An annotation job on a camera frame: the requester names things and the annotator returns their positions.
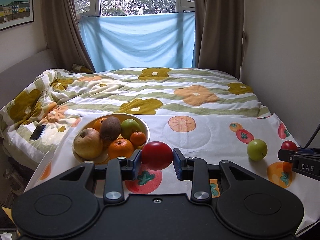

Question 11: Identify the red cherry tomato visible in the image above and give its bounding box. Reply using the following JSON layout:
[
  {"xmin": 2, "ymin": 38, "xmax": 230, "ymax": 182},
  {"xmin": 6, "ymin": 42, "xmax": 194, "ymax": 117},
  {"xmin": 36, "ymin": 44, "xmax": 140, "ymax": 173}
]
[
  {"xmin": 141, "ymin": 141, "xmax": 173, "ymax": 170},
  {"xmin": 281, "ymin": 140, "xmax": 298, "ymax": 151}
]

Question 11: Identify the large orange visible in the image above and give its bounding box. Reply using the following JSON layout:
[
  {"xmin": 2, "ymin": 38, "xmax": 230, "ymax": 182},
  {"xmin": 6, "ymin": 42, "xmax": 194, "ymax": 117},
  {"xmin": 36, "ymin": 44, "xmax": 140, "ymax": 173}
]
[{"xmin": 108, "ymin": 138, "xmax": 135, "ymax": 159}]

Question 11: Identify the green apple back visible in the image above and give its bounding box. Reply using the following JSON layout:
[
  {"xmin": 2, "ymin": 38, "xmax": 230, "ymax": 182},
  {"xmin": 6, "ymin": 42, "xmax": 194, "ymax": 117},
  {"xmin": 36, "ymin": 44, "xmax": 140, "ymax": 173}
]
[{"xmin": 247, "ymin": 139, "xmax": 267, "ymax": 161}]

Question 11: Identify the green apple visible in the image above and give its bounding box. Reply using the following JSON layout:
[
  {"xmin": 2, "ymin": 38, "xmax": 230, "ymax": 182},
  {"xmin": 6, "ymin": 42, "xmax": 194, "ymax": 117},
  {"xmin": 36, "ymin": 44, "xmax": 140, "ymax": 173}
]
[
  {"xmin": 120, "ymin": 119, "xmax": 141, "ymax": 140},
  {"xmin": 247, "ymin": 139, "xmax": 267, "ymax": 161}
]

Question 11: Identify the small tangerine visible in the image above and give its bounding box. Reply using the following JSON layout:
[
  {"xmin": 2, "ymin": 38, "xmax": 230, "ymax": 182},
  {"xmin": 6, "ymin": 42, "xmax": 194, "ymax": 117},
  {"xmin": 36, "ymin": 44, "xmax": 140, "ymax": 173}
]
[
  {"xmin": 283, "ymin": 161, "xmax": 293, "ymax": 173},
  {"xmin": 130, "ymin": 132, "xmax": 146, "ymax": 147}
]

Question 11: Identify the large yellow-red apple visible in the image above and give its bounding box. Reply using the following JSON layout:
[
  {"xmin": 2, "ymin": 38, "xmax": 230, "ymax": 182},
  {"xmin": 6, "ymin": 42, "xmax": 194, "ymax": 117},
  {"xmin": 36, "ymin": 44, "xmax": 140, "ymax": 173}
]
[{"xmin": 73, "ymin": 128, "xmax": 103, "ymax": 159}]

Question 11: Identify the brown kiwi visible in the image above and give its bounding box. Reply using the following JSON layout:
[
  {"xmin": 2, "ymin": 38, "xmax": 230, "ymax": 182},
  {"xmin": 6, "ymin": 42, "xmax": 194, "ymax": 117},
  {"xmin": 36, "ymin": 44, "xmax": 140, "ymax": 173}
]
[{"xmin": 100, "ymin": 116, "xmax": 121, "ymax": 141}]

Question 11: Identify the green apple front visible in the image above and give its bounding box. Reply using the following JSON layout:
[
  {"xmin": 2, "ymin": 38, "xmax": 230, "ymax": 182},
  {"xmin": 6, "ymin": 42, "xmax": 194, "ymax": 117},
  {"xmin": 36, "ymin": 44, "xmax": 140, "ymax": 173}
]
[{"xmin": 120, "ymin": 119, "xmax": 141, "ymax": 140}]

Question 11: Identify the cream duck print bowl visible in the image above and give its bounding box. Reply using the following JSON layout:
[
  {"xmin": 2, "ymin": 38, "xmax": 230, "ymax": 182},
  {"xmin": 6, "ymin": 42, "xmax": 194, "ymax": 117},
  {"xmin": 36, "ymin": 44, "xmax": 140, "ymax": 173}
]
[{"xmin": 72, "ymin": 114, "xmax": 150, "ymax": 165}]

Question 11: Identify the black coat rack pole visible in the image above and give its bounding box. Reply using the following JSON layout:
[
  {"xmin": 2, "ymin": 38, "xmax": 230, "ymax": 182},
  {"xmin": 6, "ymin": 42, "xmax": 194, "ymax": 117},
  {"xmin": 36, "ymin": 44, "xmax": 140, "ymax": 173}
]
[{"xmin": 305, "ymin": 124, "xmax": 320, "ymax": 148}]

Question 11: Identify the white fruit print cloth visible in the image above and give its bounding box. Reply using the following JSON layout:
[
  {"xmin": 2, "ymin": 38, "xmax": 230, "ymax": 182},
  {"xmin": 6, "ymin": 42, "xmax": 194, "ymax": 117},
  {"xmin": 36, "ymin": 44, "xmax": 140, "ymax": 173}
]
[{"xmin": 25, "ymin": 114, "xmax": 319, "ymax": 231}]

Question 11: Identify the black smartphone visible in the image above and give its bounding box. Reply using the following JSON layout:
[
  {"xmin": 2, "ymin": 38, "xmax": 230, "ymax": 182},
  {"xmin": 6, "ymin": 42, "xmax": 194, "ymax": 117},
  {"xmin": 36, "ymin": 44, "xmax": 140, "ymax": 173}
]
[{"xmin": 29, "ymin": 125, "xmax": 46, "ymax": 140}]

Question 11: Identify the floral striped duvet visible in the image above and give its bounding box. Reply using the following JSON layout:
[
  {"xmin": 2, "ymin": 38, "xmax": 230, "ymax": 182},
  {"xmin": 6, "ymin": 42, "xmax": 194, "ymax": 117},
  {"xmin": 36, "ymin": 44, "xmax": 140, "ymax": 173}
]
[{"xmin": 1, "ymin": 68, "xmax": 270, "ymax": 170}]

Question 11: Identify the floral pillow by window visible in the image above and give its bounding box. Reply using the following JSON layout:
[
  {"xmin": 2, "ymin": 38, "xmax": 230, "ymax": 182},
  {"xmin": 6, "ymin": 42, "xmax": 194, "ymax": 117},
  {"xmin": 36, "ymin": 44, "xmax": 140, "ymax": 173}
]
[{"xmin": 72, "ymin": 64, "xmax": 94, "ymax": 74}]

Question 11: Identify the brown curtain left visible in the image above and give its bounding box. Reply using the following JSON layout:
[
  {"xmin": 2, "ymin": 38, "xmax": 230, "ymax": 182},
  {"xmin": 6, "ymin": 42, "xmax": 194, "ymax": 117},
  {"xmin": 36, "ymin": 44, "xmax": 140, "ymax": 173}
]
[{"xmin": 41, "ymin": 0, "xmax": 95, "ymax": 72}]

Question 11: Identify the brown curtain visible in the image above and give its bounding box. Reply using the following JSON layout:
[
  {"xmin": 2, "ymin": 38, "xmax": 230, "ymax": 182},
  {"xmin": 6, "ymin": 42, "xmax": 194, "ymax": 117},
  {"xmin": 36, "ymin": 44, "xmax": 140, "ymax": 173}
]
[
  {"xmin": 41, "ymin": 0, "xmax": 95, "ymax": 72},
  {"xmin": 195, "ymin": 0, "xmax": 244, "ymax": 79}
]

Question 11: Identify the light blue window cloth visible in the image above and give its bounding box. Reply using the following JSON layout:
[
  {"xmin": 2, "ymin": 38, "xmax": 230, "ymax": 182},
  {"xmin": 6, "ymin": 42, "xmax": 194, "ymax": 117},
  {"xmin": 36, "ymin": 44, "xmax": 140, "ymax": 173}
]
[{"xmin": 80, "ymin": 12, "xmax": 195, "ymax": 72}]

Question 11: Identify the grey bed headboard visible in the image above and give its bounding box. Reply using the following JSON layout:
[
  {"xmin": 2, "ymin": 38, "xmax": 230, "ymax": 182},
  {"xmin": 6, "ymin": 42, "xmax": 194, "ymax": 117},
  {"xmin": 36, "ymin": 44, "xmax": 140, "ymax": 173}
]
[{"xmin": 0, "ymin": 49, "xmax": 56, "ymax": 108}]

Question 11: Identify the brown curtain right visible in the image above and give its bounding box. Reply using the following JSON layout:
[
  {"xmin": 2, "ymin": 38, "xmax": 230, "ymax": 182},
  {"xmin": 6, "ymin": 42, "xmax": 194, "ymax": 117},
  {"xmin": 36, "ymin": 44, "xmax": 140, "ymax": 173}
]
[{"xmin": 195, "ymin": 0, "xmax": 244, "ymax": 79}]

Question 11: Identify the framed city picture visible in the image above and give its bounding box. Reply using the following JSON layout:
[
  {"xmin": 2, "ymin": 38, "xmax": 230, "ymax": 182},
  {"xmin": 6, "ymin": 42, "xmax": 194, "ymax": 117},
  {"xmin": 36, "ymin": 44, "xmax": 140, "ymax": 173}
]
[{"xmin": 0, "ymin": 0, "xmax": 34, "ymax": 31}]

